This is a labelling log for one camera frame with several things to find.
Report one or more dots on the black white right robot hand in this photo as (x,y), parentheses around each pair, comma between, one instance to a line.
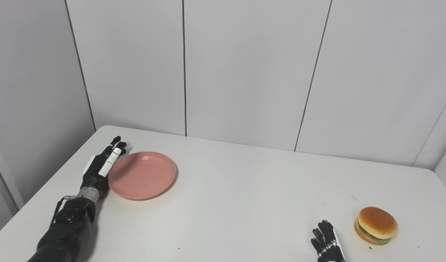
(326,243)

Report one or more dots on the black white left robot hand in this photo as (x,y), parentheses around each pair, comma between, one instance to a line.
(94,174)

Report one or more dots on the pink round plate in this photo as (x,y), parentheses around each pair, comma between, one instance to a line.
(142,175)

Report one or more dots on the toy hamburger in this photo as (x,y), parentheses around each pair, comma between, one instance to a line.
(376,222)

